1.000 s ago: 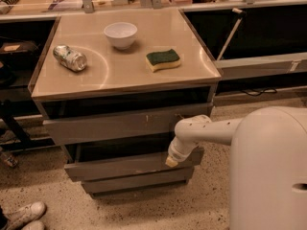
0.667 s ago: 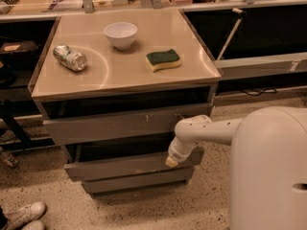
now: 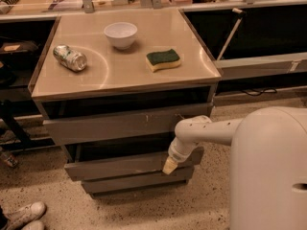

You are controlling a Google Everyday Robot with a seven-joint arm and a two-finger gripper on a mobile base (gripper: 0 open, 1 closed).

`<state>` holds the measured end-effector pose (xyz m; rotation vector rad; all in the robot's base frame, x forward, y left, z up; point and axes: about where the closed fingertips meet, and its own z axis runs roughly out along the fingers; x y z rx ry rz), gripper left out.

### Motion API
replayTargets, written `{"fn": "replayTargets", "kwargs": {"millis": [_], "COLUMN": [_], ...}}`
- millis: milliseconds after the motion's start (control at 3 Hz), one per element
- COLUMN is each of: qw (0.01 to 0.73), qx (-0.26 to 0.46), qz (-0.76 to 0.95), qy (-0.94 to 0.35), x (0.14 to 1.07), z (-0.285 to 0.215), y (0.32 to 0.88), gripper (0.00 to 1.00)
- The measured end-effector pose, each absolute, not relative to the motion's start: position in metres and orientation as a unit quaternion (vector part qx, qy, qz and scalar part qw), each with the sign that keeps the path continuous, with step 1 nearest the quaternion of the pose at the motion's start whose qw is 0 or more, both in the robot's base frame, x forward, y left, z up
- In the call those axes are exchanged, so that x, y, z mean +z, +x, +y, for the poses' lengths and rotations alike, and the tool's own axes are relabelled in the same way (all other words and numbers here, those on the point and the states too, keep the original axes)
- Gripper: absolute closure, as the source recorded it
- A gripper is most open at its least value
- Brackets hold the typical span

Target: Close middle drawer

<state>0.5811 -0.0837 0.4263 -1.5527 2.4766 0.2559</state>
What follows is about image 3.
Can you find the grey top drawer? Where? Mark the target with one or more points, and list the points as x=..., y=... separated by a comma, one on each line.
x=123, y=124

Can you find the crushed silver can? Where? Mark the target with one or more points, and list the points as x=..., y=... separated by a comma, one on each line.
x=70, y=58

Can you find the green yellow sponge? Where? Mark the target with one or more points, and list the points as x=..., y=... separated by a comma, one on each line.
x=163, y=60

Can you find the yellow foam padded gripper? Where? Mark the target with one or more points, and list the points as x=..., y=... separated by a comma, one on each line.
x=177, y=154

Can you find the white bowl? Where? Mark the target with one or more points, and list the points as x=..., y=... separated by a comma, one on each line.
x=121, y=35

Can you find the grey metal rod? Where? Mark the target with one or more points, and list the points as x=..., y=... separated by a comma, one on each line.
x=241, y=15

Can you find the grey side bench rail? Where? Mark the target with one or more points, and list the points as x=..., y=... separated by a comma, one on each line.
x=252, y=67

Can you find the grey bottom drawer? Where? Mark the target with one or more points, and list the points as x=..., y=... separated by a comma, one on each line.
x=105, y=186

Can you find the grey drawer cabinet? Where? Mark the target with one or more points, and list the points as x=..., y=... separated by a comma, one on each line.
x=120, y=80

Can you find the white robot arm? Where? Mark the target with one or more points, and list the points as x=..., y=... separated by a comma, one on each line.
x=268, y=164

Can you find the white sneaker upper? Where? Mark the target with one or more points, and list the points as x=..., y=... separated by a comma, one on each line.
x=26, y=218

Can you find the grey drawer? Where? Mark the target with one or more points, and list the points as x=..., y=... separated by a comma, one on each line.
x=118, y=157
x=105, y=186
x=123, y=124

